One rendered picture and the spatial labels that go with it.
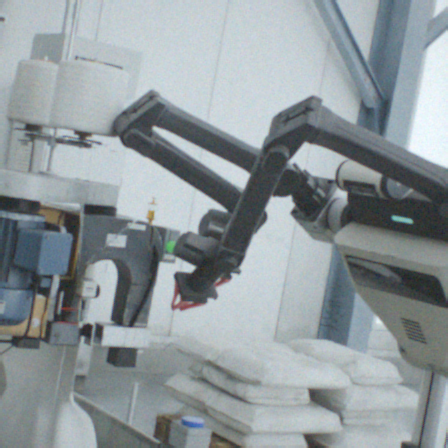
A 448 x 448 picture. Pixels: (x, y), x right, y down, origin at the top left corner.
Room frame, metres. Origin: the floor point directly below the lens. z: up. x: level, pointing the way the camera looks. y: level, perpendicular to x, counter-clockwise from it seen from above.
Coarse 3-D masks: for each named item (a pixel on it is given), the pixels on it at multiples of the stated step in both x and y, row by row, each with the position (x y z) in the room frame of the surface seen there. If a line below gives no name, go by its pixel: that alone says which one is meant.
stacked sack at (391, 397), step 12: (360, 384) 5.70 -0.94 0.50; (396, 384) 5.92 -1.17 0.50; (312, 396) 5.65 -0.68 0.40; (324, 396) 5.55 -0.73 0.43; (336, 396) 5.52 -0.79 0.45; (348, 396) 5.48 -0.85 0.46; (360, 396) 5.51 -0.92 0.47; (372, 396) 5.57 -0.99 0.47; (384, 396) 5.64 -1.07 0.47; (396, 396) 5.70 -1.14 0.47; (408, 396) 5.75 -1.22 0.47; (336, 408) 5.52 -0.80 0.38; (348, 408) 5.47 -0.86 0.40; (360, 408) 5.52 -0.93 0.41; (372, 408) 5.59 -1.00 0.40; (384, 408) 5.65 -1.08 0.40; (396, 408) 5.70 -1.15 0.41; (408, 408) 5.77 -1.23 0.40
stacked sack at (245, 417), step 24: (216, 408) 5.31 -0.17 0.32; (240, 408) 5.20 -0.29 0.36; (264, 408) 5.23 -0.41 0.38; (288, 408) 5.32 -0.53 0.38; (312, 408) 5.42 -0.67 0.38; (240, 432) 5.17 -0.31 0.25; (264, 432) 5.13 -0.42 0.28; (288, 432) 5.23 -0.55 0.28; (312, 432) 5.35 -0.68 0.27; (336, 432) 5.44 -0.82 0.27
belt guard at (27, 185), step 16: (0, 176) 2.22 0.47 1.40; (16, 176) 2.22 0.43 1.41; (32, 176) 2.23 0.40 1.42; (48, 176) 2.36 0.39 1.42; (0, 192) 2.22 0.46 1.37; (16, 192) 2.22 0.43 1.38; (32, 192) 2.23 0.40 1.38; (48, 192) 2.26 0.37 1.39; (64, 192) 2.34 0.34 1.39; (80, 192) 2.43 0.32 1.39; (96, 192) 2.52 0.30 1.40; (112, 192) 2.62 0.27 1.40
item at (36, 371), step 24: (0, 336) 3.01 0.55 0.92; (0, 360) 2.98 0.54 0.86; (24, 360) 2.85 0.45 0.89; (48, 360) 2.74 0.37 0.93; (72, 360) 2.65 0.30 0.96; (24, 384) 2.78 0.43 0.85; (48, 384) 2.72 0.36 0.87; (72, 384) 2.63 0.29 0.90; (0, 408) 2.81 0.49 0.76; (24, 408) 2.69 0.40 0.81; (48, 408) 2.64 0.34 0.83; (72, 408) 2.62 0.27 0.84; (0, 432) 2.77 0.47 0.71; (24, 432) 2.66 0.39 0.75; (48, 432) 2.59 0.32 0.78; (72, 432) 2.59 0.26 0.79
